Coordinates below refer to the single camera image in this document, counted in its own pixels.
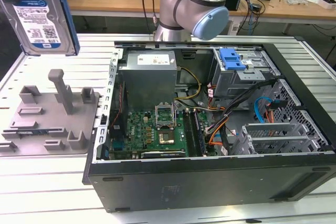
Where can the hard disk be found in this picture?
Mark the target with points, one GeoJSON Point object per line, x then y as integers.
{"type": "Point", "coordinates": [39, 19]}

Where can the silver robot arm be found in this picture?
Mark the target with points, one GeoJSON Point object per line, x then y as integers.
{"type": "Point", "coordinates": [181, 6]}

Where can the grey metal disk bay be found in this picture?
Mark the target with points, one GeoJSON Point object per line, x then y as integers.
{"type": "Point", "coordinates": [275, 128]}

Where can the wooden desk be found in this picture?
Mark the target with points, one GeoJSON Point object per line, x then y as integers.
{"type": "Point", "coordinates": [118, 1]}

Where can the grey parts rack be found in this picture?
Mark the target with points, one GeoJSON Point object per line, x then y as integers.
{"type": "Point", "coordinates": [44, 121]}

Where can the RAM stick with white label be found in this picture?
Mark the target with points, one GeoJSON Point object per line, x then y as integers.
{"type": "Point", "coordinates": [31, 131]}

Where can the grey power supply unit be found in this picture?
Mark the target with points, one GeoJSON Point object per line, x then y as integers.
{"type": "Point", "coordinates": [147, 82]}

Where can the green motherboard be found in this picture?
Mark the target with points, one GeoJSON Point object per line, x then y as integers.
{"type": "Point", "coordinates": [139, 134]}

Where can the thin metal locking lever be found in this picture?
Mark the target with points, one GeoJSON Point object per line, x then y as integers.
{"type": "Point", "coordinates": [176, 113]}

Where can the CPU socket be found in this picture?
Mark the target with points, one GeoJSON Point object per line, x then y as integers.
{"type": "Point", "coordinates": [166, 138]}

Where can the black graphics card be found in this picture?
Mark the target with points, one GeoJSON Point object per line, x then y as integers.
{"type": "Point", "coordinates": [162, 155]}

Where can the blue drive cage latch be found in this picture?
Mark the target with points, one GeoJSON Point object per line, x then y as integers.
{"type": "Point", "coordinates": [228, 60]}

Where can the blue RAM stick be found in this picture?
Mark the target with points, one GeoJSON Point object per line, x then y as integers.
{"type": "Point", "coordinates": [200, 134]}

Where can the grey optical drive cage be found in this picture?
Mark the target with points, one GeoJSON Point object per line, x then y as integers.
{"type": "Point", "coordinates": [236, 82]}

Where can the black open PC case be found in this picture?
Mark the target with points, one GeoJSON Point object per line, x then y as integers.
{"type": "Point", "coordinates": [183, 187]}

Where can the white open box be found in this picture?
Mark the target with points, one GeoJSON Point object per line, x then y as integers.
{"type": "Point", "coordinates": [323, 5]}

